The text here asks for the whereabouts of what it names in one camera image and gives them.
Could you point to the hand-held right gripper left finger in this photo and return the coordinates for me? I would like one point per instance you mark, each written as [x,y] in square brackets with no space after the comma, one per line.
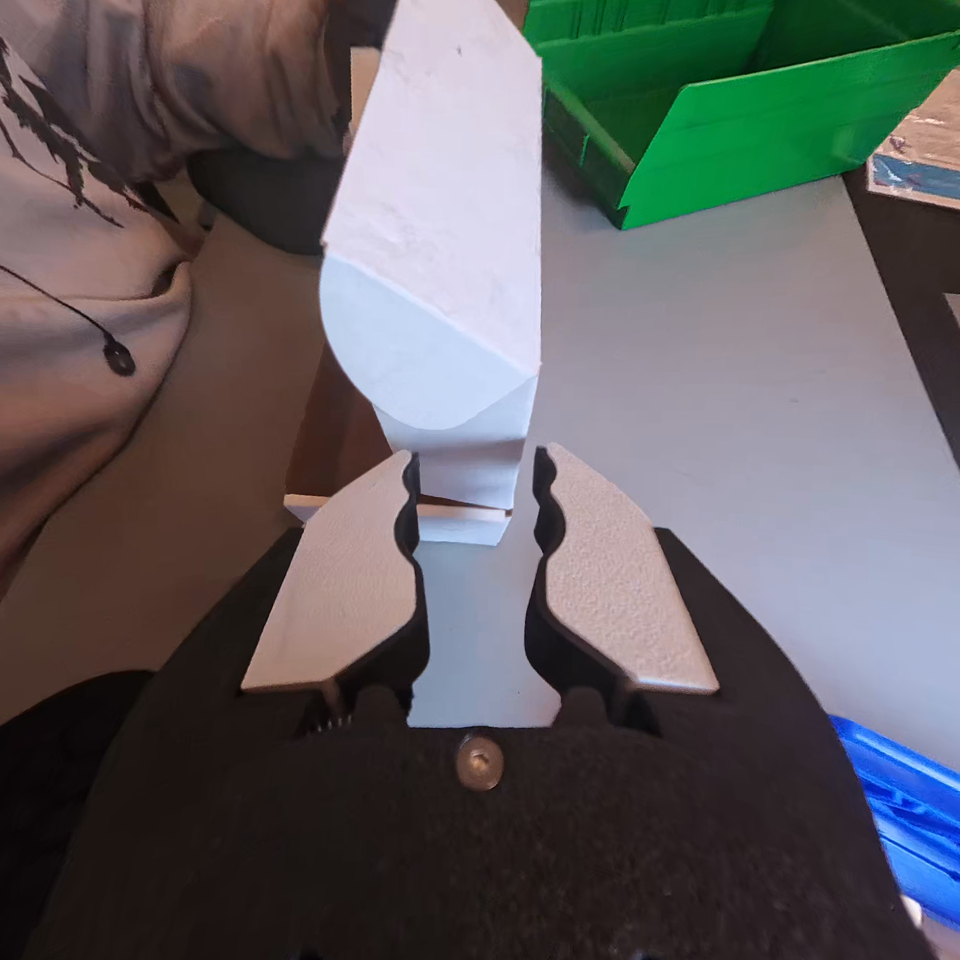
[337,592]

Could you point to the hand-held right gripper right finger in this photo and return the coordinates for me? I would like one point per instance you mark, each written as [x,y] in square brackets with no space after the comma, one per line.
[622,592]

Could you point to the white cardboard box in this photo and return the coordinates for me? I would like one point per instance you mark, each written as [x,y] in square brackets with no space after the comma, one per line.
[442,210]

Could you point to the blue plastic bin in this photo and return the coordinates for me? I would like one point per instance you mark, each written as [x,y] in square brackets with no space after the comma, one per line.
[915,825]

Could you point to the person's left forearm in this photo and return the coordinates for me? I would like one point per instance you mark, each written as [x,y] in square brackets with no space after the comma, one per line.
[240,75]

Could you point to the grey printed hoodie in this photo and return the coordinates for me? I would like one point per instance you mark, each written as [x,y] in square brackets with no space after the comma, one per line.
[67,420]

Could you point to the black pants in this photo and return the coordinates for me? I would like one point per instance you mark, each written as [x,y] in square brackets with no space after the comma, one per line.
[52,787]

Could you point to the green plastic bin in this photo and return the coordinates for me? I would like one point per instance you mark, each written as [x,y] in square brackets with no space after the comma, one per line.
[750,135]

